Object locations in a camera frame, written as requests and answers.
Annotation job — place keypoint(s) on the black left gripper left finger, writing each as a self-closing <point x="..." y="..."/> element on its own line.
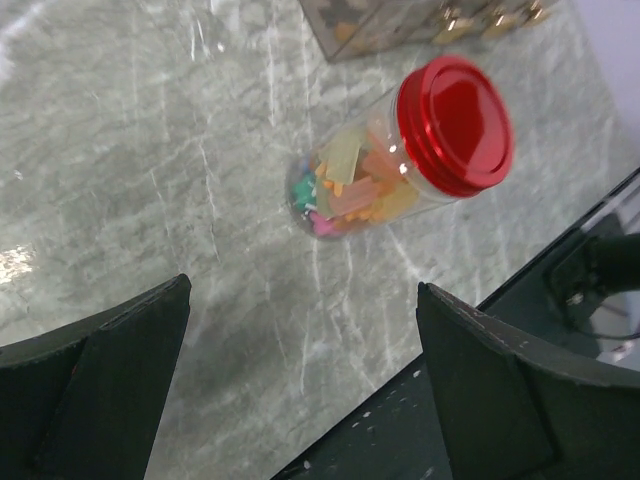
<point x="84" y="401"/>

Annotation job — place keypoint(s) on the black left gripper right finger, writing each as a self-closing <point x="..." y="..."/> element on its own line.
<point x="513" y="406"/>

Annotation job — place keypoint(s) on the red jar lid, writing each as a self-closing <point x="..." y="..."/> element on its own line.
<point x="455" y="127"/>

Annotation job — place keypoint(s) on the clear candy drawer box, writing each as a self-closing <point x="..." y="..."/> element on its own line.
<point x="347" y="29"/>

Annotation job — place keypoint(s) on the black base beam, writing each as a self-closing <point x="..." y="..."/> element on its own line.
<point x="581" y="293"/>

